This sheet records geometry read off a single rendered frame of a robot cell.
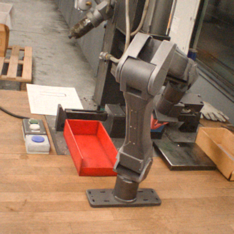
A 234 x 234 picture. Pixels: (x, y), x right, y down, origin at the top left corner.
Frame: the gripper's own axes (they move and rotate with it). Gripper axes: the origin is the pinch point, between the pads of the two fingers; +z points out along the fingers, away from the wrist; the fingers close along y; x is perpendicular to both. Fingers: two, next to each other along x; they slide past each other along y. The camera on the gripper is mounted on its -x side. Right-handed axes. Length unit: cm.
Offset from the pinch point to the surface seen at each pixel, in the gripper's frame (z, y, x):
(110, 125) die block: 12.7, 9.4, 8.8
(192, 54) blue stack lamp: -0.9, 36.1, -25.1
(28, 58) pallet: 228, 270, 0
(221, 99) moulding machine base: 35, 47, -63
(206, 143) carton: 8.1, 0.2, -23.8
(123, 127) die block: 12.6, 8.8, 4.3
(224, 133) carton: 10.7, 6.9, -35.2
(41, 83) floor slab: 224, 230, -13
